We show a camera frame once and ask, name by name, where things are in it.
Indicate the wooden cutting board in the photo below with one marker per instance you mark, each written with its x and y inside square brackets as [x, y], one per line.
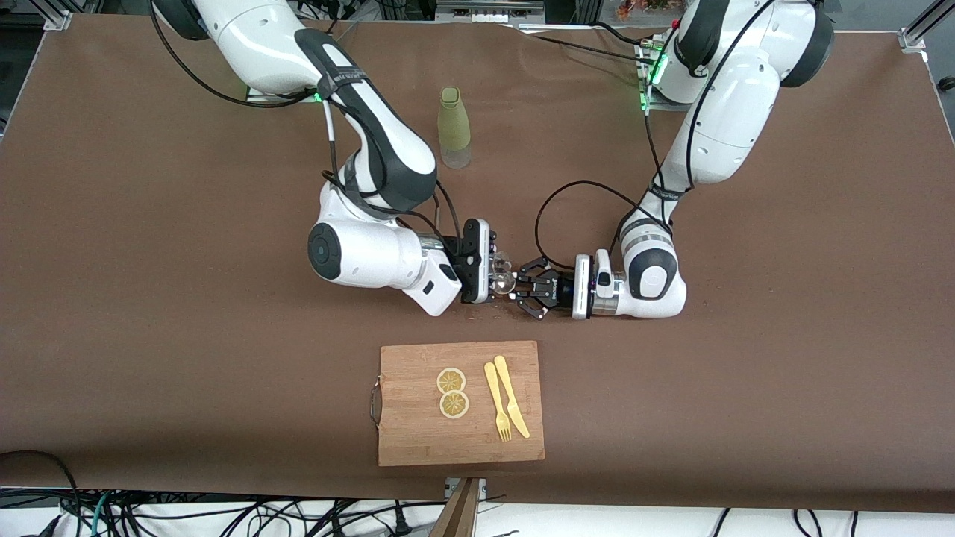
[448, 440]

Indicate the metal bracket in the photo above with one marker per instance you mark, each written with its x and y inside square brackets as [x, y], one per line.
[450, 488]

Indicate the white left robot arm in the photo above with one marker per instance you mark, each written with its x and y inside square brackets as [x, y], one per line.
[731, 112]

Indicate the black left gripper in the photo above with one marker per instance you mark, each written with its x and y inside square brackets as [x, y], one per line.
[561, 288]

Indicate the orange background items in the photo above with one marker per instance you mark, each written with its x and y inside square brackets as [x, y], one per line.
[634, 7]

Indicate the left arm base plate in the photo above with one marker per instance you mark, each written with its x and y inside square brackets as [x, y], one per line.
[647, 74]

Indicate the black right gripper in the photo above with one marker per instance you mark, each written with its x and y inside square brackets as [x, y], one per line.
[454, 244]

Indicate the yellow plastic knife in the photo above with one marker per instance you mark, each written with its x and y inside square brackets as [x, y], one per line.
[507, 388]

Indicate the lemon slice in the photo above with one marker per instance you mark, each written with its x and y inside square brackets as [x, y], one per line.
[453, 405]
[451, 380]

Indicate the brown table cover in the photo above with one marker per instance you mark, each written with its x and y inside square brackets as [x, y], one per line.
[149, 298]

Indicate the clear glass measuring cup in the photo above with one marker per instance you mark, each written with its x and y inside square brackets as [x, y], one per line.
[503, 283]

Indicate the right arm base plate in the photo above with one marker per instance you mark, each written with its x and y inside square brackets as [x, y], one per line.
[257, 97]

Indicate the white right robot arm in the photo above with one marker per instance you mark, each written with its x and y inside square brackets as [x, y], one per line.
[358, 253]

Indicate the yellow plastic fork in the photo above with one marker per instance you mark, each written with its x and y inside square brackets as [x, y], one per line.
[492, 388]

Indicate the wooden beam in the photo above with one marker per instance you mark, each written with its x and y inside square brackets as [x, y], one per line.
[459, 514]

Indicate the green sleeved glass bottle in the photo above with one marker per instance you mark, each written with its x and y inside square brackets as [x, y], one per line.
[453, 123]

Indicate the grey power strip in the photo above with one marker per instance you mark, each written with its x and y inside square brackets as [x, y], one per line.
[489, 9]

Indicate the aluminium frame profile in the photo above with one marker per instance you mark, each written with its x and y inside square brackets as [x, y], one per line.
[921, 33]
[58, 19]

